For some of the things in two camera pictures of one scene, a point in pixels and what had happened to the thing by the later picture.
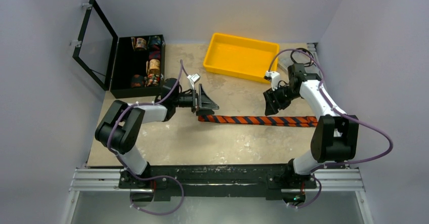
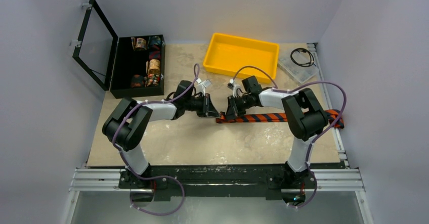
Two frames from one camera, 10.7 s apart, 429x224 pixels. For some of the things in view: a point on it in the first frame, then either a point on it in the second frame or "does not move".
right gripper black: [277, 96] -> [230, 105]
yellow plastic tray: [242, 57] does not move
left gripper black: [205, 104] does not move
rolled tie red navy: [154, 54] does not move
